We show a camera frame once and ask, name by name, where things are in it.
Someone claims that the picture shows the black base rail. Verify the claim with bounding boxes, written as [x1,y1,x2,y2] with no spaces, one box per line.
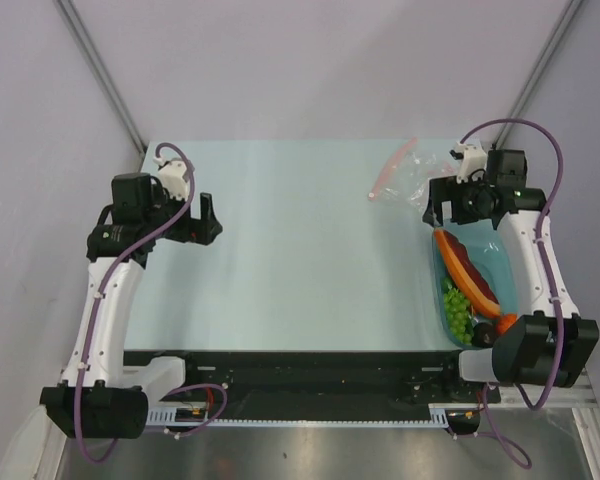
[124,350,483,423]

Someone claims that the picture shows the green toy grapes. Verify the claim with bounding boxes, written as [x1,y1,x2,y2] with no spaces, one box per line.
[441,277,473,345]

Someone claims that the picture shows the aluminium frame profile right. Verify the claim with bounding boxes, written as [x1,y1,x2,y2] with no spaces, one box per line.
[497,373,600,479]

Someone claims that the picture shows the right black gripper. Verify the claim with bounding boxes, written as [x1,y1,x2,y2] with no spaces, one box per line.
[422,172,494,227]

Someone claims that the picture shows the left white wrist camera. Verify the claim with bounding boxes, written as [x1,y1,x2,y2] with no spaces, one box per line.
[153,157,192,201]

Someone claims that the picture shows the dark purple toy fruit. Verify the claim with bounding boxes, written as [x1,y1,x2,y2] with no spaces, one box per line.
[471,322,498,348]

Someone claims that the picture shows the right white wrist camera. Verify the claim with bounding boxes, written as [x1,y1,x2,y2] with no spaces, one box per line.
[450,142,488,184]

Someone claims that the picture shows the white slotted cable duct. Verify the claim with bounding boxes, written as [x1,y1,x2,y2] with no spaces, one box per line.
[145,406,449,431]

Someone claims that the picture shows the orange toy pumpkin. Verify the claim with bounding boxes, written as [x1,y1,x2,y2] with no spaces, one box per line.
[495,313,517,336]

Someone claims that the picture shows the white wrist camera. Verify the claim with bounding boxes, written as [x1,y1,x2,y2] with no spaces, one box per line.
[450,142,488,184]
[153,157,192,201]

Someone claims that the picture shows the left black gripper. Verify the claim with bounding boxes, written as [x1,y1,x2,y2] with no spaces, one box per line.
[144,184,221,245]

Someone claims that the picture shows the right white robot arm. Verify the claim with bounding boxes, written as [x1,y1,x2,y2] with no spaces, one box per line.
[423,143,599,401]

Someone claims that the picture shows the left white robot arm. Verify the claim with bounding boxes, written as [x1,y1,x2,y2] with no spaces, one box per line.
[40,161,223,440]

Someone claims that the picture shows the blue plastic food tray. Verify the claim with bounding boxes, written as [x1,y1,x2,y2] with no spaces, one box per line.
[432,221,517,349]

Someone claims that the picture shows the clear zip top bag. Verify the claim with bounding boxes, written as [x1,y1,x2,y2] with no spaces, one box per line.
[367,138,457,212]

